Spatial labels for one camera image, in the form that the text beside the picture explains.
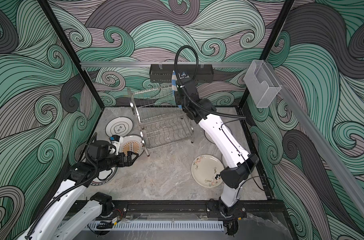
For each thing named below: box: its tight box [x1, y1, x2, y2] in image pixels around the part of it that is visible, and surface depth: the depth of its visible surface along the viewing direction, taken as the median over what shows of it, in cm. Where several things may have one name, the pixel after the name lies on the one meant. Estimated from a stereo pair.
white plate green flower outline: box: [105, 116, 134, 137], surface depth 109 cm
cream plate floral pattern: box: [191, 154, 225, 188], surface depth 87 cm
